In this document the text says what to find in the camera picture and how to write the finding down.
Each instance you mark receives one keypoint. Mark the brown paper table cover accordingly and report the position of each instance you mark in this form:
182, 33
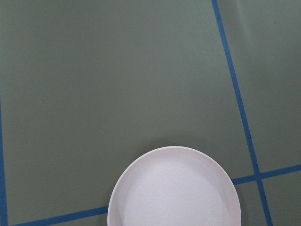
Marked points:
88, 86

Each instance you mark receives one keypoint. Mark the pink plate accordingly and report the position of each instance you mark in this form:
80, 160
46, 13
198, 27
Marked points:
174, 186

